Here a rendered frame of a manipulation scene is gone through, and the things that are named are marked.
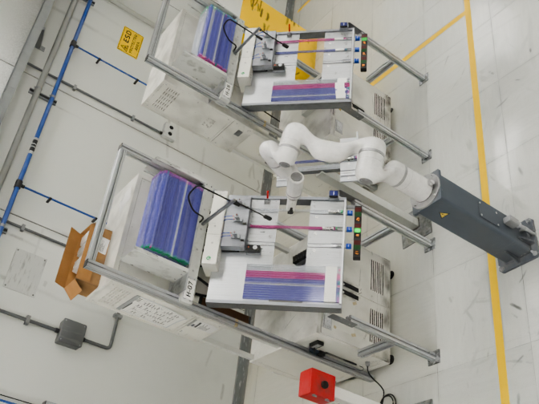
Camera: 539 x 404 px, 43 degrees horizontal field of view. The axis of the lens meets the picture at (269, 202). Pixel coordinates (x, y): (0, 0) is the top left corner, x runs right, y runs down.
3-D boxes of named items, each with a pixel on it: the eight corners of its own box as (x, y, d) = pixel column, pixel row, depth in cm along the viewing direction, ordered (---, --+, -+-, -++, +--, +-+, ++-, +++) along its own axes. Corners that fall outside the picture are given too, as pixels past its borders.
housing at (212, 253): (232, 204, 406) (228, 190, 395) (220, 277, 378) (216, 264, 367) (218, 204, 408) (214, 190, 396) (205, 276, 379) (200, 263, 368)
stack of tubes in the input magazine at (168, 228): (204, 187, 393) (163, 167, 381) (188, 264, 363) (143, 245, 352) (192, 196, 401) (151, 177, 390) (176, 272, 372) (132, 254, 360)
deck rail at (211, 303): (342, 310, 358) (341, 305, 353) (341, 313, 357) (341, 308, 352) (207, 304, 368) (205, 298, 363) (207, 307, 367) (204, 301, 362)
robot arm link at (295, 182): (284, 184, 378) (288, 198, 372) (286, 169, 367) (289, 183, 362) (299, 183, 379) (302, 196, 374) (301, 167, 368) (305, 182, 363)
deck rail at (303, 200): (346, 204, 397) (346, 197, 392) (346, 206, 396) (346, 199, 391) (225, 200, 407) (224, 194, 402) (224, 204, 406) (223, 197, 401)
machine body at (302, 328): (397, 264, 445) (324, 226, 418) (398, 366, 405) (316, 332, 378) (331, 296, 490) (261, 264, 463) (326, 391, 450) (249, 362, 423)
